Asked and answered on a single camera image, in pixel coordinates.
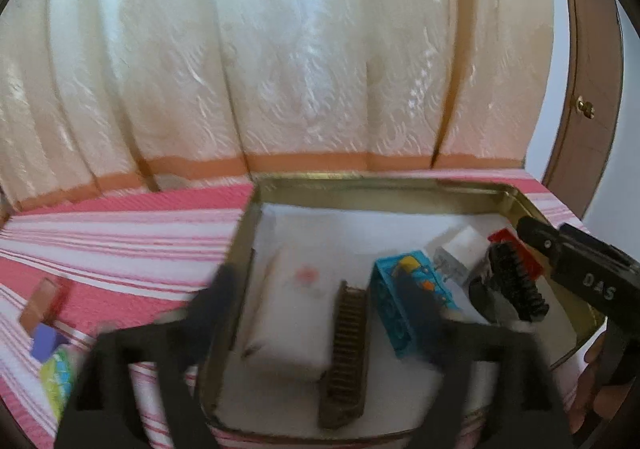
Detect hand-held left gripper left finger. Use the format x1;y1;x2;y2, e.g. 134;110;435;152
54;264;241;449

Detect brown wooden comb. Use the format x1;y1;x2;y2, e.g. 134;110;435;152
317;279;373;430

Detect teal building brick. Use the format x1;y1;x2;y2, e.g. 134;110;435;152
371;251;463;360

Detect copper metal box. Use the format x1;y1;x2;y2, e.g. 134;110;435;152
20;277;73;330

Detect purple block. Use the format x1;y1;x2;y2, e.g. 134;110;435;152
30;323;68;362

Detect cream patterned curtain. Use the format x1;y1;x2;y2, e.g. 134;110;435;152
0;0;556;211

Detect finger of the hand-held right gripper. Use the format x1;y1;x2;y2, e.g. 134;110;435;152
516;215;640;322

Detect red block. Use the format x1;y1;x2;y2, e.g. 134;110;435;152
487;228;543;280

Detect person's right hand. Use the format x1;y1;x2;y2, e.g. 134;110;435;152
570;334;608;432

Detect small white box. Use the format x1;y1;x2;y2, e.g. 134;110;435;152
432;225;488;287

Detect pink striped cloth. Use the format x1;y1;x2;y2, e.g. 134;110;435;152
0;164;601;449

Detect gold tin box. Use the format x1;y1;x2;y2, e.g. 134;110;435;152
199;173;608;442

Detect long white cardboard box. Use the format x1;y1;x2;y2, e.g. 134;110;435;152
242;244;341;382

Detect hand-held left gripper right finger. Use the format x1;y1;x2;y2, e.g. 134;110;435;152
397;274;576;449

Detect yellow-green plastic box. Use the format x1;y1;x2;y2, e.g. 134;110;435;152
40;346;83;422

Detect black toothed hair clip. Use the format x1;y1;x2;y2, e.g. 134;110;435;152
470;241;547;325

